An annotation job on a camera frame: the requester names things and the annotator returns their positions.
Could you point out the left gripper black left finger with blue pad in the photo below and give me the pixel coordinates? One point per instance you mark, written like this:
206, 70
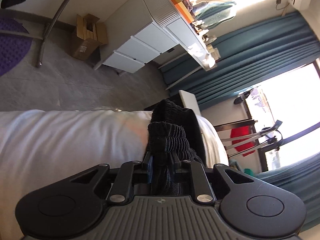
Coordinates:
130, 174

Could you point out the white bedside stool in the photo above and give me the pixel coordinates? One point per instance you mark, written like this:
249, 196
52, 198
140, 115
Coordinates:
189, 101

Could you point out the left teal curtain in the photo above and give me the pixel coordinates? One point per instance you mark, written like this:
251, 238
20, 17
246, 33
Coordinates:
249, 55

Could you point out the window with dark frame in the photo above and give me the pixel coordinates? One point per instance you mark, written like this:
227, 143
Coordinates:
292, 98

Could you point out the orange box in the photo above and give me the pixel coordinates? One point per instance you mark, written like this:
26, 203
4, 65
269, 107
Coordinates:
182, 9

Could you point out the black folded board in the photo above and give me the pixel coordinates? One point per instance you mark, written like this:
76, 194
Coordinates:
236, 124

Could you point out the white dressing table with drawers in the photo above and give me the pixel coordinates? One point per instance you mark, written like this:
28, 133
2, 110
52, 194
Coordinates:
141, 30

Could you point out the wavy vanity mirror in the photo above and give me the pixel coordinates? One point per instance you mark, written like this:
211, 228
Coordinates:
210, 14

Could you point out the purple mat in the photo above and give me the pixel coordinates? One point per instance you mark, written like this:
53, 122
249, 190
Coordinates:
13, 48

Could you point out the cardboard box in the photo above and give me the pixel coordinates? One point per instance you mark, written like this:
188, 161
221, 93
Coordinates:
88, 36

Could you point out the pink tie-dye bed sheet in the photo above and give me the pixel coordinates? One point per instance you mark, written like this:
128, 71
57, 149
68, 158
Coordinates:
39, 148

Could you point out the black pants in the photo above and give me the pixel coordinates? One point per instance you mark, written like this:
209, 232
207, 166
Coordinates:
172, 129

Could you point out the teal curtain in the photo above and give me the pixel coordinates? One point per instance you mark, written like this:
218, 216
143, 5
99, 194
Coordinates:
249, 55
302, 179

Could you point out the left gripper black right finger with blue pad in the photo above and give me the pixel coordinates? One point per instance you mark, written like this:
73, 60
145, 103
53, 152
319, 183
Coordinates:
191, 175

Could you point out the green garment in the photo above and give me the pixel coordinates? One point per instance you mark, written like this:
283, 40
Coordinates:
248, 171

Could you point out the right teal curtain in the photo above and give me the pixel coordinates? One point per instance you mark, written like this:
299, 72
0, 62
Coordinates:
302, 179

